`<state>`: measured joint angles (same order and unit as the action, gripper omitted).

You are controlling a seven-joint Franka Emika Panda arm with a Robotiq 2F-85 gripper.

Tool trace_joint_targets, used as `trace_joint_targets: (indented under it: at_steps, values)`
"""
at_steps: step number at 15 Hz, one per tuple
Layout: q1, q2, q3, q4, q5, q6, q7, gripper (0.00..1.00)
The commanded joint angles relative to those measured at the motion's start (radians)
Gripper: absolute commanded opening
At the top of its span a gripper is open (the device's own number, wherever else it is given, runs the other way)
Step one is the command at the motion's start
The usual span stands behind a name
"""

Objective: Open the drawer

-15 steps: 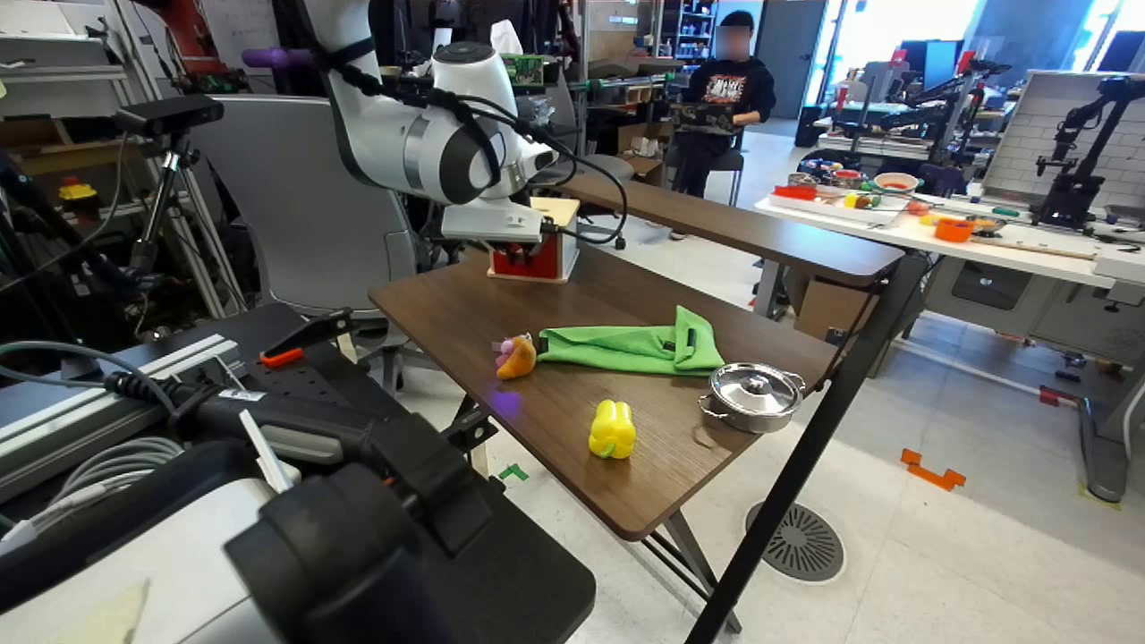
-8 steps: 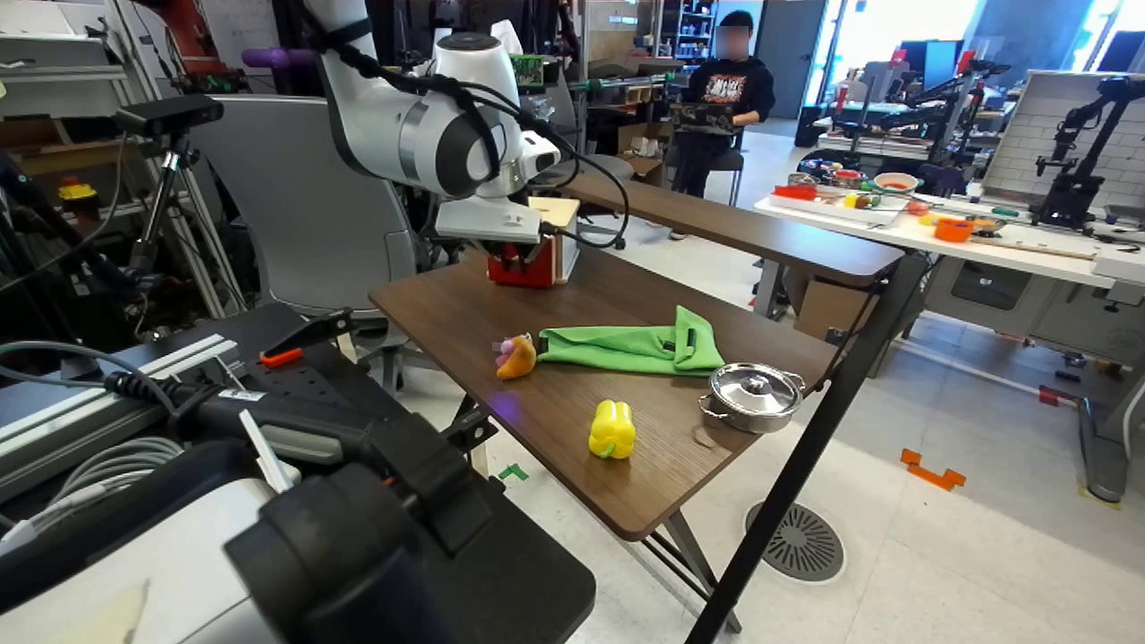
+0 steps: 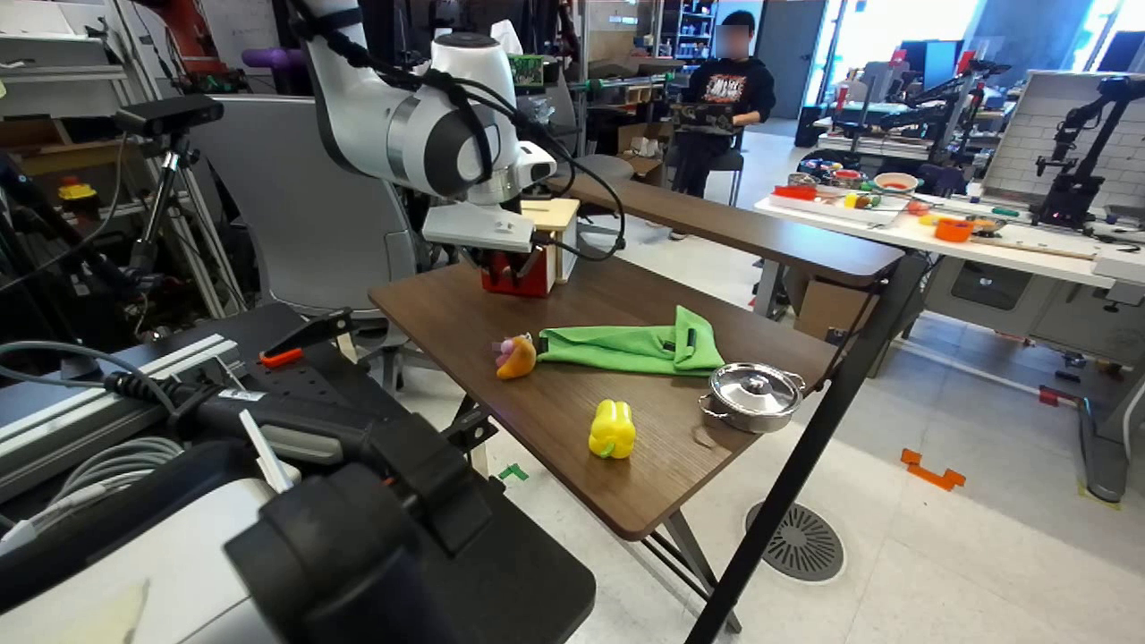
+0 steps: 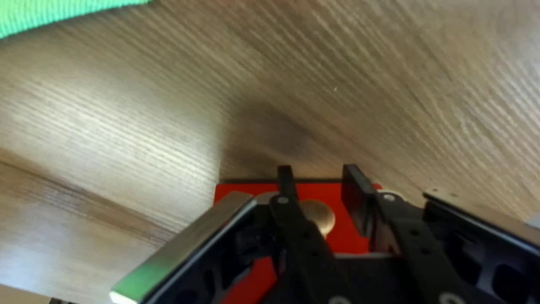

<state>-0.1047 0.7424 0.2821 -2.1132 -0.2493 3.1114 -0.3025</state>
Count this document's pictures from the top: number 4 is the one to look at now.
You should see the red drawer with wooden knob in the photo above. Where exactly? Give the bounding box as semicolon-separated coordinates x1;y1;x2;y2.
212;178;384;304

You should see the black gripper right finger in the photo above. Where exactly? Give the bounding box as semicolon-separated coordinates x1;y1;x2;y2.
340;162;468;304

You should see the green cloth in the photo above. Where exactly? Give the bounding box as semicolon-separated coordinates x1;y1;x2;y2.
0;0;151;41

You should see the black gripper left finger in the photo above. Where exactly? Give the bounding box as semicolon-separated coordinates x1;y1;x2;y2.
267;164;340;304

